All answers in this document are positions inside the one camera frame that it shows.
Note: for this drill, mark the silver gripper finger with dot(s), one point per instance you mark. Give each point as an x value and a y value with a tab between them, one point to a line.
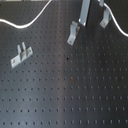
101	3
84	12

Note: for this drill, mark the metal cable clip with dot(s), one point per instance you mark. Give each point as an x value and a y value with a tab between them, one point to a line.
106	18
74	29
23	54

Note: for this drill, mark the right metal cable clip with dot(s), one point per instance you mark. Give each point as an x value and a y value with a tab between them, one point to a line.
106	18

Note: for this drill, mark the left metal cable clip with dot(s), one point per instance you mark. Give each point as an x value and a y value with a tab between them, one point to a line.
23	54

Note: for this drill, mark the middle metal cable clip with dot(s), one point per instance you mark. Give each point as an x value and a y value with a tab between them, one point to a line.
74	29

